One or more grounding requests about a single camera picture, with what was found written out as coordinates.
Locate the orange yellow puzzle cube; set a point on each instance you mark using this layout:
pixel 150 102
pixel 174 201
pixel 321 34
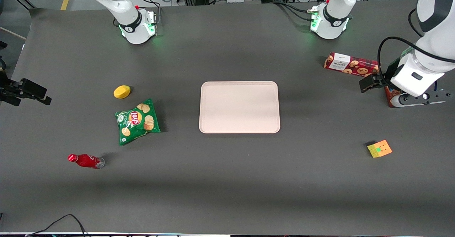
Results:
pixel 379 148

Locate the yellow lemon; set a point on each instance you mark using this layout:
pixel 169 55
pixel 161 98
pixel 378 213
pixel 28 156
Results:
pixel 122 91

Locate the blue chocolate cookie box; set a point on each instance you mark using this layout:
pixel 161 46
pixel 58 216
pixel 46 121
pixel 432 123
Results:
pixel 391 96

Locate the red cola bottle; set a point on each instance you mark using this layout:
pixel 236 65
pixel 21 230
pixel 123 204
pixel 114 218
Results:
pixel 87 161

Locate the dark grey table cover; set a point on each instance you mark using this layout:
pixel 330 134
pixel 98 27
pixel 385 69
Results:
pixel 227 180

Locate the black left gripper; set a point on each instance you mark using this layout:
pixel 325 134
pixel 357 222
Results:
pixel 384 79

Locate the green potato chips bag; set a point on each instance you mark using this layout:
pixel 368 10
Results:
pixel 137 121

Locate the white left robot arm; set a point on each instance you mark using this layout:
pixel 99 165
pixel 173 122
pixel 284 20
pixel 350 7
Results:
pixel 334 23

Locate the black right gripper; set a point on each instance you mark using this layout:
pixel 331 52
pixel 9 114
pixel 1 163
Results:
pixel 16 89

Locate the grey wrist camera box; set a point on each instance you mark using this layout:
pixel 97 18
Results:
pixel 426 97

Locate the pale pink plastic tray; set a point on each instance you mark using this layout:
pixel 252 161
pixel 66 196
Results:
pixel 238 107

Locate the red cookie box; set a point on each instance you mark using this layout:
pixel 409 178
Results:
pixel 341 64

